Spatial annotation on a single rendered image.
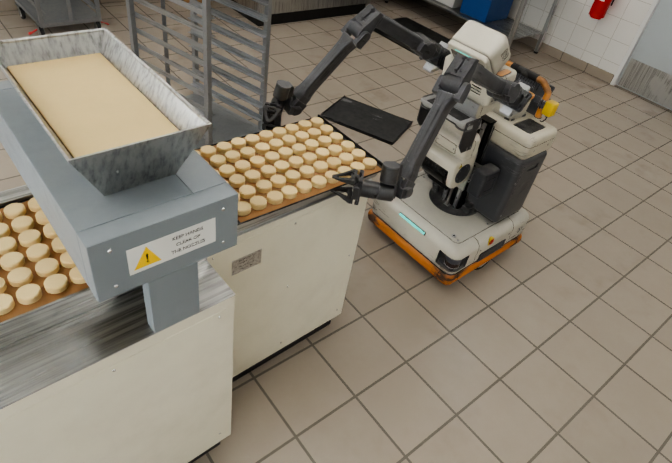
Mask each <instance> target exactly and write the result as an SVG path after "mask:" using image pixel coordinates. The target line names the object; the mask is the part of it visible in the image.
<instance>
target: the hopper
mask: <svg viewBox="0 0 672 463"><path fill-rule="evenodd" d="M0 69H1V70H2V71H3V73H4V74H5V76H6V77H7V78H8V80H9V81H10V83H11V84H12V85H13V87H14V88H15V89H16V91H17V92H18V94H19V95H20V96H21V98H22V99H23V101H24V102H25V103H26V105H27V106H28V107H29V109H30V110H31V112H32V113H33V114H34V116H35V117H36V118H37V120H38V121H39V123H40V124H41V125H42V127H43V128H44V130H45V131H46V132H47V134H48V135H49V136H50V138H51V139H52V141H53V142H54V143H55V145H56V146H57V148H58V149H59V150H60V152H61V153H62V154H63V156H64V157H65V159H66V160H67V161H68V163H70V164H71V165H72V166H73V167H74V168H75V169H76V170H77V171H78V172H80V173H81V174H82V175H83V176H84V177H85V178H86V179H87V180H88V181H89V182H90V183H91V184H92V185H93V186H94V187H95V188H96V189H97V190H99V191H100V192H101V193H102V194H103V195H104V196H106V195H109V194H112V193H116V192H119V191H122V190H125V189H129V188H132V187H135V186H138V185H142V184H145V183H148V182H151V181H155V180H158V179H161V178H164V177H168V176H171V175H174V174H176V173H177V171H178V170H179V169H180V167H181V166H182V165H183V163H184V162H185V160H186V159H187V158H188V156H189V155H190V153H191V152H192V151H193V149H194V148H195V147H196V145H197V144H198V142H199V141H200V140H201V138H202V137H203V135H204V134H205V133H206V131H207V130H208V129H209V127H210V126H211V124H212V123H211V122H210V121H208V120H207V119H206V118H205V117H204V116H203V115H202V114H201V113H200V112H199V111H197V110H196V109H195V108H194V107H193V106H192V105H191V104H190V103H189V102H187V101H186V100H185V99H184V98H183V97H182V96H181V95H180V94H179V93H177V92H176V91H175V90H174V89H173V88H172V87H171V86H170V85H169V84H167V83H166V82H165V81H164V80H163V79H162V78H161V77H160V76H159V75H158V74H156V73H155V72H154V71H153V70H152V69H151V68H150V67H149V66H148V65H146V64H145V63H144V62H143V61H142V60H141V59H140V58H139V57H138V56H136V55H135V54H134V53H133V52H132V51H131V50H130V49H129V48H128V47H127V46H125V45H124V44H123V43H122V42H121V41H120V40H119V39H118V38H117V37H115V36H114V35H113V34H112V33H111V32H110V31H109V30H108V29H107V28H96V29H88V30H80V31H72V32H63V33H55V34H47V35H39V36H30V37H22V38H14V39H5V40H0Z"/></svg>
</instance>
